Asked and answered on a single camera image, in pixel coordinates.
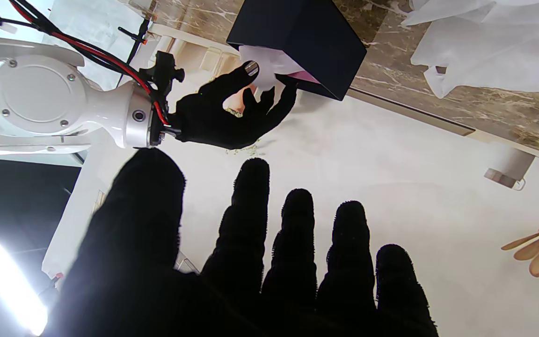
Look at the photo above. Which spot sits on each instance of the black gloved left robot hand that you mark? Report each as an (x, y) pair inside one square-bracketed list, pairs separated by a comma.
[(134, 262)]

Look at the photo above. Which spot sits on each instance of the black box with pink inside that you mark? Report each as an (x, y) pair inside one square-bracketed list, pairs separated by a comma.
[(307, 32)]

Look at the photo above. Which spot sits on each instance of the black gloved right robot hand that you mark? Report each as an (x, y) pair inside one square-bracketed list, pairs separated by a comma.
[(213, 124)]

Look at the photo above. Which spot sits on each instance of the bright studio light panel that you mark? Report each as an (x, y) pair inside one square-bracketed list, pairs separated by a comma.
[(12, 285)]

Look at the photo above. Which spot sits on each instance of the black clamp with orange tip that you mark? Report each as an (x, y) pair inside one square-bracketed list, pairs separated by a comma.
[(136, 35)]

